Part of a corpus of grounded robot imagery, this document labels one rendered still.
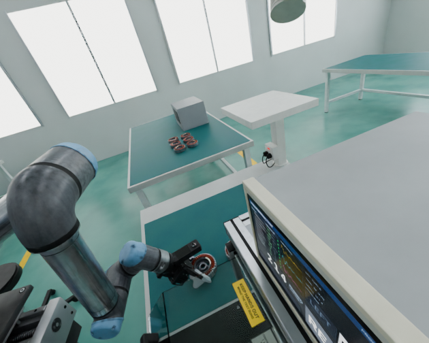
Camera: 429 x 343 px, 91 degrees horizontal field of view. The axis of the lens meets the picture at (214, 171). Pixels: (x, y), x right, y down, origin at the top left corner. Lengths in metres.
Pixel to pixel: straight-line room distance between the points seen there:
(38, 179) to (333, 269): 0.48
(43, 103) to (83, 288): 4.52
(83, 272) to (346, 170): 0.56
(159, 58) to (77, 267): 4.37
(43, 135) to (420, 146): 5.10
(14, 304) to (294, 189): 0.82
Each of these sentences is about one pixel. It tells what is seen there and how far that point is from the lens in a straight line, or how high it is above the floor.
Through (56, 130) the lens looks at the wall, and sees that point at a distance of 5.04.
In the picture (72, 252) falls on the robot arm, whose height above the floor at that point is 1.23.
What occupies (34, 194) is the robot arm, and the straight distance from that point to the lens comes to 0.50.
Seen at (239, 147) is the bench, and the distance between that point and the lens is 1.81.
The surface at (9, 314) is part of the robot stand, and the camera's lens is 0.89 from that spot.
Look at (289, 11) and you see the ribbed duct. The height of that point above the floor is 1.57.
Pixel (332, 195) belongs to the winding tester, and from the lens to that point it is 0.32.
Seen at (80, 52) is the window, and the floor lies 1.92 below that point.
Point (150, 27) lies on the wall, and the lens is 4.73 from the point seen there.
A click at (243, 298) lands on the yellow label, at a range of 0.52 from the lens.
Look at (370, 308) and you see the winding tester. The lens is 0.23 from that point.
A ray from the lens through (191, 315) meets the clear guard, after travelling 0.53.
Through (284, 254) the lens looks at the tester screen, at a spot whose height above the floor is 1.25.
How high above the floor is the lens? 1.52
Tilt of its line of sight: 31 degrees down
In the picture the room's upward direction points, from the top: 16 degrees counter-clockwise
